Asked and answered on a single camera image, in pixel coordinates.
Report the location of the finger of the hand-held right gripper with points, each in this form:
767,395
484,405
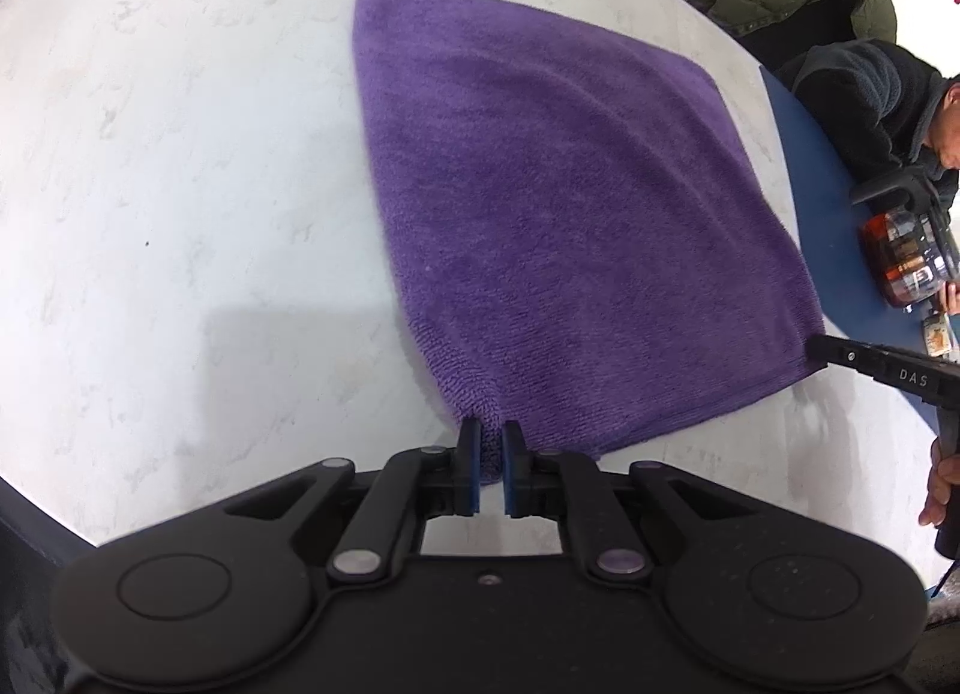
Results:
840,355

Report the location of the purple towel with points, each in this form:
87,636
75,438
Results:
562,214

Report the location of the dark cloth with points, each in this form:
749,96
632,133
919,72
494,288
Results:
30,604

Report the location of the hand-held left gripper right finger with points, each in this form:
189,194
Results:
511,469

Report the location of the small printed packet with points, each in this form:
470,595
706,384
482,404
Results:
939,334

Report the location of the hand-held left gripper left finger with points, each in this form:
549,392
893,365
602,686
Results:
469,469

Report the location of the glass teapot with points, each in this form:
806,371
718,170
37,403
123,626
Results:
907,259

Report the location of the person's right hand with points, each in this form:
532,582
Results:
941,488

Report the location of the blue table mat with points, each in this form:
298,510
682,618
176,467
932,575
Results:
825,251

